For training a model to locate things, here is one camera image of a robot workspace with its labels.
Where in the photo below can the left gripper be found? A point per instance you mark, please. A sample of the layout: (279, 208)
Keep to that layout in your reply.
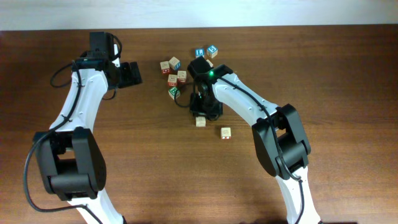
(127, 76)

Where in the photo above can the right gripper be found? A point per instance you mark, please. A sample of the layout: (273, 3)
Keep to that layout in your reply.
(206, 108)

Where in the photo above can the green sided letter block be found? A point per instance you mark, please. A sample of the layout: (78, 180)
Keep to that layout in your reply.
(200, 121)

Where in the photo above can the green B block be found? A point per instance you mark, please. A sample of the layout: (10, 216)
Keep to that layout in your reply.
(174, 92)

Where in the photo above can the red sided number block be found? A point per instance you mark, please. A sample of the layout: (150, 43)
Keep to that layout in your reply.
(225, 133)

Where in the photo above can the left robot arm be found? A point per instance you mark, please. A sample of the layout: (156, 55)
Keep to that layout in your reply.
(70, 162)

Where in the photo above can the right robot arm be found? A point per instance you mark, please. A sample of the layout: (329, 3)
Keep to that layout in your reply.
(280, 141)

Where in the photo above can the small red edged block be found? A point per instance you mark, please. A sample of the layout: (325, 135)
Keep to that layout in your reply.
(182, 76)

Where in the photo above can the red C block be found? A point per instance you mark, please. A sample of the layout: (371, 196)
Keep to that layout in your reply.
(165, 67)

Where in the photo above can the red bottom butterfly block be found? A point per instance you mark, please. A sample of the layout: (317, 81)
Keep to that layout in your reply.
(172, 80)

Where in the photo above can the block with red side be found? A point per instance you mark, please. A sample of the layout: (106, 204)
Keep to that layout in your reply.
(210, 63)

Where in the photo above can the block with blue side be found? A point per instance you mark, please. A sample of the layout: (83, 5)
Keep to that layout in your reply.
(174, 63)

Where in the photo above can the blue letter L block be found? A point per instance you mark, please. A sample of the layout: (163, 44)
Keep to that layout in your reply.
(199, 52)

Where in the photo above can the blue number 5 block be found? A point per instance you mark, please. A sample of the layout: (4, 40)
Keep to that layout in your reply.
(212, 51)

